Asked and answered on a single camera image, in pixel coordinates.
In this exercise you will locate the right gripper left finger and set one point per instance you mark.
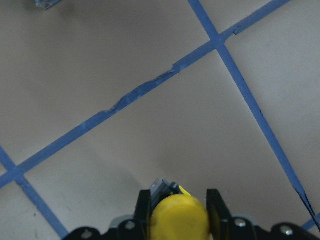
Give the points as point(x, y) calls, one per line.
point(126, 227)

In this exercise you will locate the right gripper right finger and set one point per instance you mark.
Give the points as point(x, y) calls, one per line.
point(224, 226)

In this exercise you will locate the yellow push button switch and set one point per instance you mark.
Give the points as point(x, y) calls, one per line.
point(176, 214)

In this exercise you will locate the brown paper table cover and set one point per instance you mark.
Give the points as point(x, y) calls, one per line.
point(98, 98)

